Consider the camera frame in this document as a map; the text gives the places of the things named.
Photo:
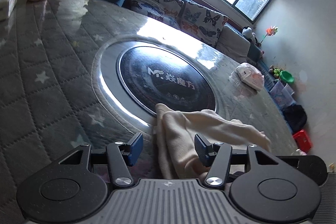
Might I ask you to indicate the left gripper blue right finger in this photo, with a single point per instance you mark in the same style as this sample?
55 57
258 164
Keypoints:
204 149

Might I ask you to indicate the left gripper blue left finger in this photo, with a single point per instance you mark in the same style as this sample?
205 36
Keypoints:
134 148

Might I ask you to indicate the round black induction cooktop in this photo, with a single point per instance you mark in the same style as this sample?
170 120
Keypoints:
153 75

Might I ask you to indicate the pink white tissue pack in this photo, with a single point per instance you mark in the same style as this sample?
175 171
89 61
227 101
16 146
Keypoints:
250 76

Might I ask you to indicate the grey quilted star tablecloth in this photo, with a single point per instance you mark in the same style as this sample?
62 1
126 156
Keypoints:
48 105

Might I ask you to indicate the clear plastic storage box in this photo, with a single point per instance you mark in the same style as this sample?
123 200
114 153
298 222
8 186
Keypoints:
281 95

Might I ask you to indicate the black backpack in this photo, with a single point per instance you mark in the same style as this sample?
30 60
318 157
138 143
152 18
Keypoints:
295 116

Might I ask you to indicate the red plastic stool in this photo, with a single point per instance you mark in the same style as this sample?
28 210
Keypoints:
303 141

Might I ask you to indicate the plain grey cushion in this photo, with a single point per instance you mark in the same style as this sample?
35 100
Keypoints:
233 45

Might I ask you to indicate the green plastic bowl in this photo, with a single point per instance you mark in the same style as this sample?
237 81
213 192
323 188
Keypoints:
286 77

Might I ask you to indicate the panda plush toy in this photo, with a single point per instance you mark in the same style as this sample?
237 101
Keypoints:
248 34

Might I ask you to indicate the right butterfly print cushion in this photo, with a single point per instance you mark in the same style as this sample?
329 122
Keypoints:
202 23

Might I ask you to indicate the butterfly print cushion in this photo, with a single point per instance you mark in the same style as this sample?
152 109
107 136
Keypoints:
202 23
165 11

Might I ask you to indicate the colourful pinwheel toy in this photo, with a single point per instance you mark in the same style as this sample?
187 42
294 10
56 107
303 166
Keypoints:
270 32

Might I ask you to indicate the left butterfly print cushion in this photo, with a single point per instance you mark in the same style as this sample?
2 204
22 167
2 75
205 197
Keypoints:
165 11

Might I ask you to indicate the blue sofa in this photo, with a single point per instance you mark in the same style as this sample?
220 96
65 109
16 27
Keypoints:
254 53

